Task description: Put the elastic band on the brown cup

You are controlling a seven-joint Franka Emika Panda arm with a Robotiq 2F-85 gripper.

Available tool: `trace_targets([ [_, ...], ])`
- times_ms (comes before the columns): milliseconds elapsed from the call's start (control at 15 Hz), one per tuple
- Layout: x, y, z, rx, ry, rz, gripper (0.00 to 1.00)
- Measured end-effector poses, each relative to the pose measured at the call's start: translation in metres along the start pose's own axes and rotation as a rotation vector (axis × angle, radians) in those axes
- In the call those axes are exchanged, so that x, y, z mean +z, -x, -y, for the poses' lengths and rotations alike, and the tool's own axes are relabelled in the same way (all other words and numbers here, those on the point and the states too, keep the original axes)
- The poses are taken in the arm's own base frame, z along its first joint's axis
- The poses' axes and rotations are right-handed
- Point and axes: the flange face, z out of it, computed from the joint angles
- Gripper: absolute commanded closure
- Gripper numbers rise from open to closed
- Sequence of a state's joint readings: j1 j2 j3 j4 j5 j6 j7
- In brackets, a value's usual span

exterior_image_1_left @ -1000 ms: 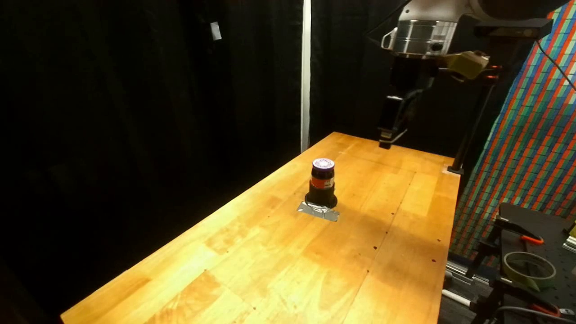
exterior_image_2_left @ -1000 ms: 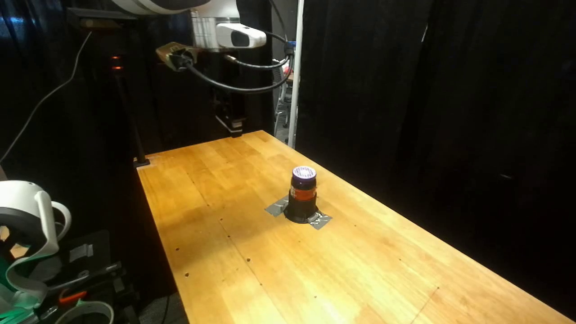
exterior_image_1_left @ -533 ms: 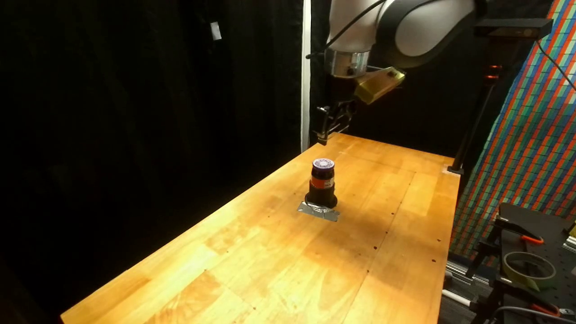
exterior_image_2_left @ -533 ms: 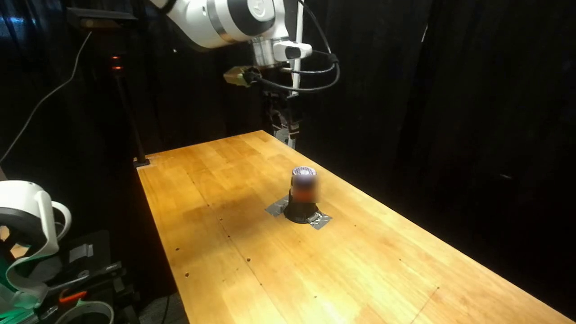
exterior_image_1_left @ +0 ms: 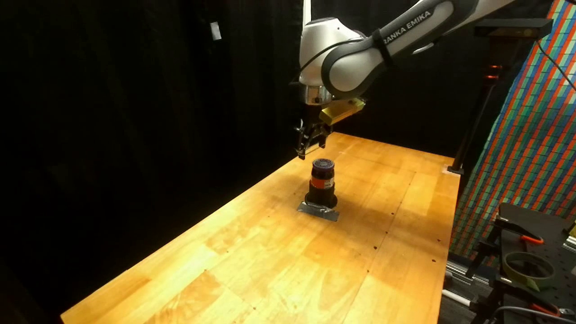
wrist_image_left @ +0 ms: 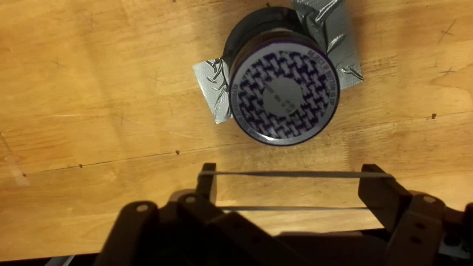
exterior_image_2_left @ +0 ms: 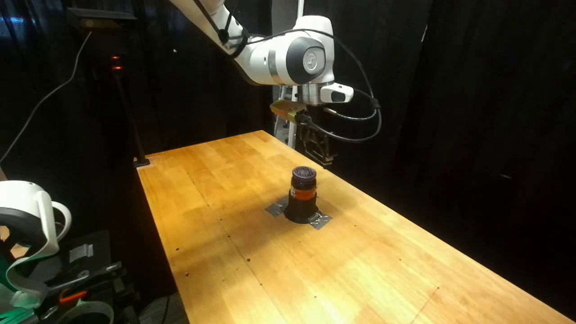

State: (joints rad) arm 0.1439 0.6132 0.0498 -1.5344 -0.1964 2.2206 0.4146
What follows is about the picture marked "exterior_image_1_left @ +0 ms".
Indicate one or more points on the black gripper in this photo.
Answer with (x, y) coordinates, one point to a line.
(314, 129)

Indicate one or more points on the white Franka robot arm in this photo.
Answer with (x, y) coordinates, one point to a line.
(348, 66)

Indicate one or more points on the grey flat metal plate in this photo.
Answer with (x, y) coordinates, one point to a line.
(312, 211)

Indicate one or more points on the white vertical pole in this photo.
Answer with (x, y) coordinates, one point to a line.
(307, 12)

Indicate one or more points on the white tag on curtain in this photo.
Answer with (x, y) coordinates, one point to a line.
(215, 31)

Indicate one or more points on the black tripod stand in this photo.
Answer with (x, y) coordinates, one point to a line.
(479, 114)

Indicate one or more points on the colourful checkered panel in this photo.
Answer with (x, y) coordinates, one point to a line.
(533, 150)

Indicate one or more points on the black clamp assembly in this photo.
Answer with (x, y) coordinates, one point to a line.
(533, 222)

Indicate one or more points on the grey tape roll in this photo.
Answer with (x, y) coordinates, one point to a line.
(530, 271)

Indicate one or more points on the yellowish wrist camera box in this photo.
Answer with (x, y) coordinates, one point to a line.
(343, 111)

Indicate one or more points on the aluminium rail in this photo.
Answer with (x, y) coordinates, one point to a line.
(465, 282)

